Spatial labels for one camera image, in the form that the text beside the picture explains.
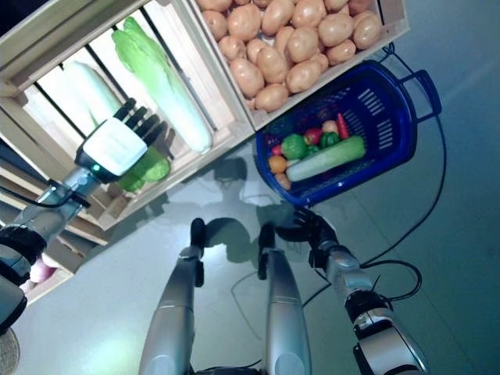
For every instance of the small orange fruit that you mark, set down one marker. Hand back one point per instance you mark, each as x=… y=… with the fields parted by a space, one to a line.
x=277 y=164

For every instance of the small red fruit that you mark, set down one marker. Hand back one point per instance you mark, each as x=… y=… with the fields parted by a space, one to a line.
x=276 y=149

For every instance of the purple white onion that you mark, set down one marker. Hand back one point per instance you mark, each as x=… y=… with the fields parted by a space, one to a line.
x=39 y=269

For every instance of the silver left robot leg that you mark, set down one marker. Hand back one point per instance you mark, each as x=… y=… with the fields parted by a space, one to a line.
x=172 y=312

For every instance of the silver robot leg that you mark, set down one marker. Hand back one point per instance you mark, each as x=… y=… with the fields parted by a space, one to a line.
x=285 y=312
x=172 y=312

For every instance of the slatted wooden cabbage crate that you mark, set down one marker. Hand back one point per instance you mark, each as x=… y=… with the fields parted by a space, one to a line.
x=187 y=160

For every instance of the wooden potato crate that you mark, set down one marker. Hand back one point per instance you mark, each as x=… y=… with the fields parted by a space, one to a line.
x=394 y=19

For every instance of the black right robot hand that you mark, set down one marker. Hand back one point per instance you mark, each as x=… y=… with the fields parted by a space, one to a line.
x=312 y=228

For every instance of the tan small onion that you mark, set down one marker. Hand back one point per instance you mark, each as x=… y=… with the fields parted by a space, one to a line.
x=330 y=126

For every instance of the small green bell pepper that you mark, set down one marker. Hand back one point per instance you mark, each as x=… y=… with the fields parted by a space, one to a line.
x=330 y=138

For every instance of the small red chilli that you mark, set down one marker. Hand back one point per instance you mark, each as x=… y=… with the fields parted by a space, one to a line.
x=343 y=126

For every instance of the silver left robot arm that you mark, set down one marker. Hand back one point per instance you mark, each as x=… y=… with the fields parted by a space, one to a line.
x=39 y=222

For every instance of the brown potato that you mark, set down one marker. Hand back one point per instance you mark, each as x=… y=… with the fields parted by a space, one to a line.
x=247 y=76
x=336 y=29
x=302 y=45
x=367 y=29
x=340 y=51
x=271 y=97
x=304 y=76
x=271 y=64

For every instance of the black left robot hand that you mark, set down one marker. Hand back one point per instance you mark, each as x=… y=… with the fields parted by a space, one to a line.
x=113 y=148

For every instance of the round green pepper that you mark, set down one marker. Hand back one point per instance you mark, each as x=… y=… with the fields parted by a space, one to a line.
x=293 y=146

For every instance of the blue plastic shopping basket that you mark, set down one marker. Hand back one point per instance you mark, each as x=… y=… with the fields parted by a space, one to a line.
x=394 y=117

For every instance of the silver right robot leg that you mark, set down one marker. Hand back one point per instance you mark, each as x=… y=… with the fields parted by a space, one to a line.
x=285 y=312

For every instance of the orange brown vegetable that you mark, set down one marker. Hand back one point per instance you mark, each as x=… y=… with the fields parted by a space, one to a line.
x=283 y=180

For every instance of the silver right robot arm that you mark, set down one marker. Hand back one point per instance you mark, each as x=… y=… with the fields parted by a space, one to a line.
x=351 y=273

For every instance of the black right robot foot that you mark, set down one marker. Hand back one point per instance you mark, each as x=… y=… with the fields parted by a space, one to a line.
x=266 y=236

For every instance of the red tomato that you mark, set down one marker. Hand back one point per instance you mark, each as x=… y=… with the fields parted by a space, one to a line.
x=313 y=136

